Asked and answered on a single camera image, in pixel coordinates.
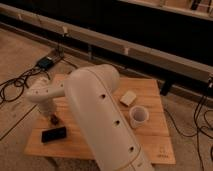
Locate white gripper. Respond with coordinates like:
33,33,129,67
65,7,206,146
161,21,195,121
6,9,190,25
37,100,56,117

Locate dark red pepper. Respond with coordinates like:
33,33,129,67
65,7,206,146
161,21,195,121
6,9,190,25
50,115,59,125

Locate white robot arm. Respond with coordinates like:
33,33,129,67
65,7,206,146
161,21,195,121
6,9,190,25
26,64,154,171

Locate black rectangular block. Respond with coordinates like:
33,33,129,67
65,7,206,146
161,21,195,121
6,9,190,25
41,127,67,143

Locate wooden table board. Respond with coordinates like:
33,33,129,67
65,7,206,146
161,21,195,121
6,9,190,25
25,77,176,164

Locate black power adapter box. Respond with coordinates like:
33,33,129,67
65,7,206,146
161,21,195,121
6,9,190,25
36,57,54,71

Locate beige sponge block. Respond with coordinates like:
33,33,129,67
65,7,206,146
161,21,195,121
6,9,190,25
120,91,136,106

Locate white plastic cup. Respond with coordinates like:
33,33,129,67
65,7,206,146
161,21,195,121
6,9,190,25
129,105,149,128

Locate black floor cable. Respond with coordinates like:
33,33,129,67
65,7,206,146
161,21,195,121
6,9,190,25
0,67,52,105

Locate black cables at right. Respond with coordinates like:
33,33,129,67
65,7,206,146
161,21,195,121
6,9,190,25
163,78,213,171

